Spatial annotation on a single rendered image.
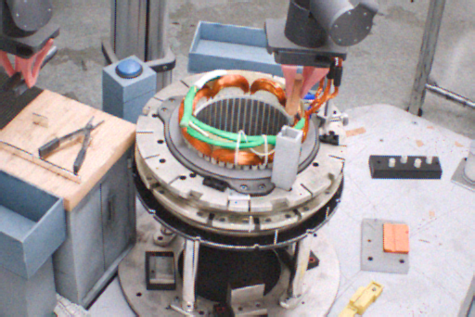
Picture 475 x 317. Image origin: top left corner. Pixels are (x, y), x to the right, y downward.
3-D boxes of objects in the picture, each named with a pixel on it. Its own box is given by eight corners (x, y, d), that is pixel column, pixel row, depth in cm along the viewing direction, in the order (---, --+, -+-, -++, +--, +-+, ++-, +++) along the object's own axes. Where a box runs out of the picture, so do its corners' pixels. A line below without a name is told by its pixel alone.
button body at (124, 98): (153, 181, 183) (156, 72, 166) (123, 195, 179) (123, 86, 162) (132, 160, 186) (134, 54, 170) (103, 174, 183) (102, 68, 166)
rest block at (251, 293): (225, 302, 156) (227, 282, 152) (258, 296, 157) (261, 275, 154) (234, 321, 152) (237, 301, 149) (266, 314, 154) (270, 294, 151)
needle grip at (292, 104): (298, 116, 129) (304, 80, 125) (285, 115, 129) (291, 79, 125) (296, 108, 130) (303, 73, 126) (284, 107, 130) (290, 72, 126)
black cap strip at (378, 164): (440, 179, 189) (442, 171, 187) (371, 179, 187) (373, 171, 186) (435, 163, 192) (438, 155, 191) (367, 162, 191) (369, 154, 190)
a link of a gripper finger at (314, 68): (320, 113, 125) (332, 56, 119) (266, 109, 125) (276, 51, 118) (314, 82, 130) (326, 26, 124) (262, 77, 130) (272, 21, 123)
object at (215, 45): (315, 157, 191) (333, 39, 172) (311, 194, 183) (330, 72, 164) (191, 139, 193) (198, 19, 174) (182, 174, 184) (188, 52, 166)
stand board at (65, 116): (70, 212, 138) (69, 200, 136) (-25, 166, 143) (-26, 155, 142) (139, 137, 151) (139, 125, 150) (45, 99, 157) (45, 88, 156)
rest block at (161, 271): (173, 260, 162) (173, 252, 161) (174, 284, 158) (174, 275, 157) (148, 260, 162) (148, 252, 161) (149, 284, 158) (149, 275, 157)
